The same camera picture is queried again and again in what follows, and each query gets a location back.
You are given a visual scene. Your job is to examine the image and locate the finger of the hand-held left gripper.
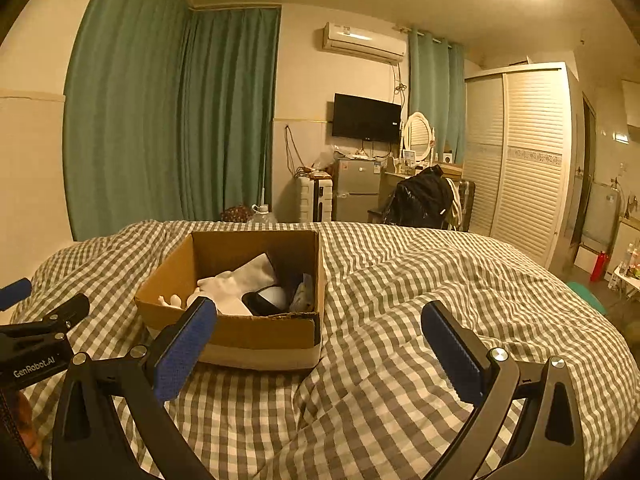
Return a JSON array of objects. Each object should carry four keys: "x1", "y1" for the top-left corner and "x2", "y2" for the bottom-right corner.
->
[
  {"x1": 0, "y1": 277, "x2": 33, "y2": 312},
  {"x1": 0, "y1": 292, "x2": 91, "y2": 343}
]

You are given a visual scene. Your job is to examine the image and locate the grey checked blanket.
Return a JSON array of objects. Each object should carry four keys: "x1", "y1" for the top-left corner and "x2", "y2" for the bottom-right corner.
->
[{"x1": 10, "y1": 219, "x2": 640, "y2": 480}]

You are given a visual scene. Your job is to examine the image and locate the black wall television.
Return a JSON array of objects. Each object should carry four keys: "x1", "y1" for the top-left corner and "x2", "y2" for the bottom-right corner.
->
[{"x1": 331, "y1": 92, "x2": 403, "y2": 144}]

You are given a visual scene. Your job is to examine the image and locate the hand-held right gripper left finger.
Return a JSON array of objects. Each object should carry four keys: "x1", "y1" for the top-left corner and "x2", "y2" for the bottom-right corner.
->
[{"x1": 50, "y1": 296, "x2": 218, "y2": 480}]

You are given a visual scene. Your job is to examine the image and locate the green stool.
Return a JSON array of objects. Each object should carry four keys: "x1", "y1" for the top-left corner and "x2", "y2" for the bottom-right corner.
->
[{"x1": 566, "y1": 281, "x2": 609, "y2": 317}]

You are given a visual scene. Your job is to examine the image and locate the brown patterned bundle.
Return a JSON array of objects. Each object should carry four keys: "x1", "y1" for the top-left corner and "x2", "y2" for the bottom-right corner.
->
[{"x1": 220, "y1": 203, "x2": 254, "y2": 223}]

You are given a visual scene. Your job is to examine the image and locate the white floor box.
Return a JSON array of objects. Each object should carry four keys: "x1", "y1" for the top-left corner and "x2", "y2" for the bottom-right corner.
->
[{"x1": 573, "y1": 243, "x2": 599, "y2": 272}]

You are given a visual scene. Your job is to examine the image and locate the red fire extinguisher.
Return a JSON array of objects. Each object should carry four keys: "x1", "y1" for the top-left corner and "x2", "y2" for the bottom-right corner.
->
[{"x1": 589, "y1": 250, "x2": 610, "y2": 283}]

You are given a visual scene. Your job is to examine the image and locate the black sunglasses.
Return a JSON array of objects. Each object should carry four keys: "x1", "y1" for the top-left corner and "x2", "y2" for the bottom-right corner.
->
[{"x1": 241, "y1": 290, "x2": 275, "y2": 317}]

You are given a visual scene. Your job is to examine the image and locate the wide green curtain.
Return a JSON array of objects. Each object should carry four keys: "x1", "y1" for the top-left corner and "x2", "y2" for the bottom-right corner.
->
[{"x1": 62, "y1": 0, "x2": 281, "y2": 242}]

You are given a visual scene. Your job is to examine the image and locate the white louvred wardrobe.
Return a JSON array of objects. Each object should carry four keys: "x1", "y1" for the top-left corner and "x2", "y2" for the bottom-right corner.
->
[{"x1": 462, "y1": 62, "x2": 584, "y2": 272}]

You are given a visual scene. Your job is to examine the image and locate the silver small fridge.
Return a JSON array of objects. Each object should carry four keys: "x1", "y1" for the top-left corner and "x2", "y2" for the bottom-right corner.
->
[{"x1": 331, "y1": 157, "x2": 384, "y2": 224}]

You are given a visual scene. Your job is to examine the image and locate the person's left hand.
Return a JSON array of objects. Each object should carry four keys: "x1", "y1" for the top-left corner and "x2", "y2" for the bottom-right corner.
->
[{"x1": 17, "y1": 394, "x2": 46, "y2": 463}]

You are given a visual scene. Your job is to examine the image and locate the small white side table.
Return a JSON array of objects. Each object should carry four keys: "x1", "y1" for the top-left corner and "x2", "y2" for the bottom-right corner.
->
[{"x1": 607, "y1": 242, "x2": 640, "y2": 292}]

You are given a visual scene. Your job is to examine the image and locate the white lumpy object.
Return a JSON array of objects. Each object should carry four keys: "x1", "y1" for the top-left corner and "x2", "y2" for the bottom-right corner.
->
[{"x1": 157, "y1": 293, "x2": 199, "y2": 311}]

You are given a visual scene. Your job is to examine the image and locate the wooden dressing table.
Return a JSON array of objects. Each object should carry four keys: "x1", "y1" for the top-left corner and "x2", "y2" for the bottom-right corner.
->
[{"x1": 382, "y1": 162, "x2": 464, "y2": 182}]

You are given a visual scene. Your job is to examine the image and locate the narrow green curtain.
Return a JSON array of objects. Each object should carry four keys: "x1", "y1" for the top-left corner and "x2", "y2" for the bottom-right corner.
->
[{"x1": 407, "y1": 30, "x2": 467, "y2": 164}]

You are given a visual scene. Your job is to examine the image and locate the white ribbed suitcase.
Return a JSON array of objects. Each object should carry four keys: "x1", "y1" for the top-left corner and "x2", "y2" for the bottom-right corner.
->
[{"x1": 295, "y1": 176, "x2": 334, "y2": 223}]

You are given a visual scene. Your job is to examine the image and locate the white air conditioner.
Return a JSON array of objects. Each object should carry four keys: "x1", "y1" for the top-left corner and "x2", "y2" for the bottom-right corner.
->
[{"x1": 321, "y1": 21, "x2": 407, "y2": 65}]

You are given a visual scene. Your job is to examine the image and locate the brown cardboard box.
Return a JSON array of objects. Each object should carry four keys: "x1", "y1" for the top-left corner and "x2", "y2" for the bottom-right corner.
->
[{"x1": 134, "y1": 230, "x2": 327, "y2": 372}]

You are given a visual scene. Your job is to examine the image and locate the white oval mirror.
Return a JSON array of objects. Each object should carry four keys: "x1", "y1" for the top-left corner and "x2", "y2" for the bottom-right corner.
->
[{"x1": 402, "y1": 111, "x2": 434, "y2": 164}]

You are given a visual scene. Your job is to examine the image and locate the silver suitcase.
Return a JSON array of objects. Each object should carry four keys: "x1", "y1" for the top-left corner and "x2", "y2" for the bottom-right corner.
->
[{"x1": 454, "y1": 178, "x2": 476, "y2": 234}]

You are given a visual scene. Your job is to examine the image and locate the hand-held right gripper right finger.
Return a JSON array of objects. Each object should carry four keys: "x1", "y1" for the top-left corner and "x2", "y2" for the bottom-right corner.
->
[{"x1": 420, "y1": 300, "x2": 587, "y2": 480}]

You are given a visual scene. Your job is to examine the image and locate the clear plastic packet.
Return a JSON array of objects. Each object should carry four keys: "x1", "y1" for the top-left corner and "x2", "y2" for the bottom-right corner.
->
[{"x1": 289, "y1": 273, "x2": 317, "y2": 314}]

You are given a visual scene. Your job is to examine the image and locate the white sock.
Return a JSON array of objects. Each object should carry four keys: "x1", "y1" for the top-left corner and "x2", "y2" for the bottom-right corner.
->
[{"x1": 196, "y1": 253, "x2": 279, "y2": 317}]

